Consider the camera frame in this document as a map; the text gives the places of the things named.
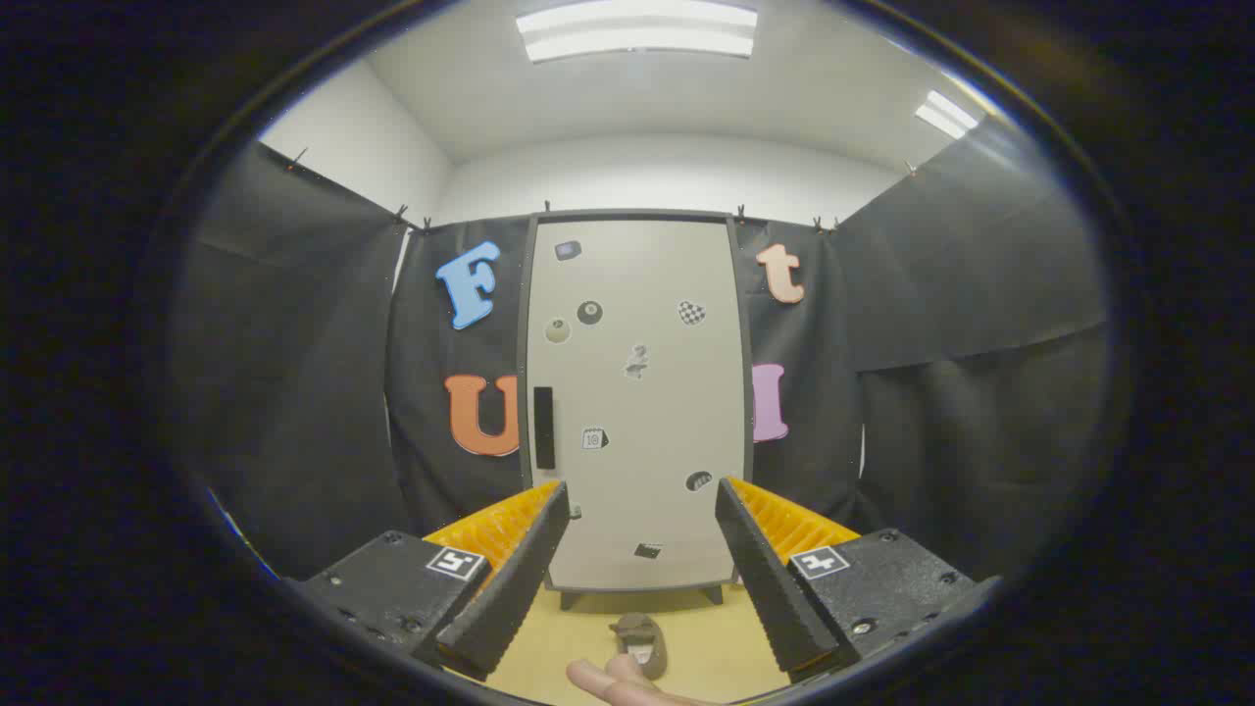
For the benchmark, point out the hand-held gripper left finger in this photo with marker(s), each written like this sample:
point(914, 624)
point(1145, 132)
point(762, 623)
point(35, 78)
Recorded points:
point(510, 588)

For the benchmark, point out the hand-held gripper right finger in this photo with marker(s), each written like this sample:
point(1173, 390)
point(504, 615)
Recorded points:
point(775, 588)

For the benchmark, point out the brown fuzzy shoe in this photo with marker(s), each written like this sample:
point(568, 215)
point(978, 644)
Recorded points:
point(655, 653)

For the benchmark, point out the grey shoe cabinet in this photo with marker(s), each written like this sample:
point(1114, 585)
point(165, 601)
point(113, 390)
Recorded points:
point(523, 324)

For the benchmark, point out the black backdrop cloth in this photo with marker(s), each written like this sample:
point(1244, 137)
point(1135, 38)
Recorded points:
point(294, 373)

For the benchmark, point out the small ceiling light panel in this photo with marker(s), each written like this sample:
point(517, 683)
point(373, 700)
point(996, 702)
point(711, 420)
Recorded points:
point(946, 114)

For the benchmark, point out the large ceiling light panel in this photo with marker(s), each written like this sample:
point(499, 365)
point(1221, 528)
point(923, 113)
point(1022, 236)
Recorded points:
point(637, 29)

